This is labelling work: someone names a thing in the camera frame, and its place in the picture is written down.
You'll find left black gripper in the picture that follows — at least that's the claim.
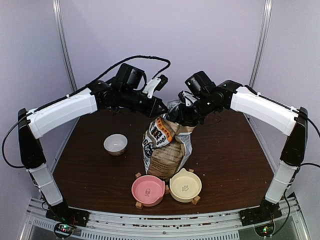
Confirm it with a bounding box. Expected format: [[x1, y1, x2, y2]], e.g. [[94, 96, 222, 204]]
[[119, 87, 169, 118]]

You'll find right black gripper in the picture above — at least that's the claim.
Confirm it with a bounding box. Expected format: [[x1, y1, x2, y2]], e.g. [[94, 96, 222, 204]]
[[173, 94, 219, 127]]

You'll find brown pet food bag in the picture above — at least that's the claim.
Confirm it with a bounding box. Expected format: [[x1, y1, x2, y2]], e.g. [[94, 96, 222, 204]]
[[142, 91, 196, 182]]

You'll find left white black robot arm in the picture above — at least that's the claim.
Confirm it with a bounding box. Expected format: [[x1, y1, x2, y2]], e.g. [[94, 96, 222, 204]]
[[18, 63, 168, 222]]

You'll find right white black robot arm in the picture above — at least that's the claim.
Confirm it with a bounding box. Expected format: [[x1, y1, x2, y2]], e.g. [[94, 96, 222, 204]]
[[177, 71, 308, 221]]

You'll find cream cat-ear pet bowl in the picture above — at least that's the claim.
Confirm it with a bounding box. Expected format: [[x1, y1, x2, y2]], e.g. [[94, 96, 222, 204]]
[[169, 168, 202, 203]]

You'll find pink pet bowl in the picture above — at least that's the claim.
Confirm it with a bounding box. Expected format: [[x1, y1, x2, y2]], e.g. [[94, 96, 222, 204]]
[[131, 175, 166, 207]]

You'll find white ceramic bowl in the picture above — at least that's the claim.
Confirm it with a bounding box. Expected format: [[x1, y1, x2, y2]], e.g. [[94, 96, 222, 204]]
[[103, 133, 128, 156]]

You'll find wooden bowl stand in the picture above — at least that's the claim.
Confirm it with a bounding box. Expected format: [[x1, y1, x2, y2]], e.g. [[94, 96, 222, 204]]
[[135, 169, 201, 209]]

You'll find right circuit board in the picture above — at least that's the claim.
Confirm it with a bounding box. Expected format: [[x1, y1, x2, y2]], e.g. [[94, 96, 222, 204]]
[[254, 224, 275, 237]]

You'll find circuit board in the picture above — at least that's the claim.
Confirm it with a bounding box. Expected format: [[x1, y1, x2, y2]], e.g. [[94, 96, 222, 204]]
[[254, 224, 275, 237], [53, 222, 76, 238]]

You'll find left circuit board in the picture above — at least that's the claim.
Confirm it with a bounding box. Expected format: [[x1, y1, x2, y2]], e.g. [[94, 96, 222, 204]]
[[53, 222, 76, 238]]

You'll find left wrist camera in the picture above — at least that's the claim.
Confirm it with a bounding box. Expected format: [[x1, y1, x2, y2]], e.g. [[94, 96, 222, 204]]
[[142, 74, 169, 99]]

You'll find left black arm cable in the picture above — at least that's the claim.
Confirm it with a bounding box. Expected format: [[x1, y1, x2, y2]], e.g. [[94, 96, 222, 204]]
[[1, 55, 172, 170]]

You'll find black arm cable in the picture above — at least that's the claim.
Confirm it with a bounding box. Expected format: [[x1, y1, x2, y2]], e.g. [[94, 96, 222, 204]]
[[282, 117, 320, 226], [1, 55, 172, 170]]

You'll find right aluminium corner post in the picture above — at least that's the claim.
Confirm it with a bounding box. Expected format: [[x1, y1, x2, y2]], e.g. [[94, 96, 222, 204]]
[[249, 0, 273, 88]]

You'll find aluminium corner post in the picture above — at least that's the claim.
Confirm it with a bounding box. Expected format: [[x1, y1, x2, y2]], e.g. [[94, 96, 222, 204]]
[[52, 0, 78, 92], [249, 0, 273, 88]]

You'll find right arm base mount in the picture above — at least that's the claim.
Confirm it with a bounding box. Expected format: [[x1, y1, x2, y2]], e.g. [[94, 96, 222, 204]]
[[239, 203, 282, 226]]

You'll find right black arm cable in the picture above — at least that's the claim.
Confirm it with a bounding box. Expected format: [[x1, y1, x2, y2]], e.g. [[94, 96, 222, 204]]
[[282, 117, 320, 226]]

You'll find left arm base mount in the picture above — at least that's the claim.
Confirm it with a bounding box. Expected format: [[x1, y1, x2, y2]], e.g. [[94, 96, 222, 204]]
[[45, 198, 90, 227]]

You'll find front aluminium rail frame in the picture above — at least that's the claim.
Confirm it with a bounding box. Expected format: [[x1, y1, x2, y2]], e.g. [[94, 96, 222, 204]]
[[18, 197, 311, 240]]

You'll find left aluminium corner post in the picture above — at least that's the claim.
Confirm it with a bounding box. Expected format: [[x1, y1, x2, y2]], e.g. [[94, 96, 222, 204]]
[[52, 0, 78, 92]]

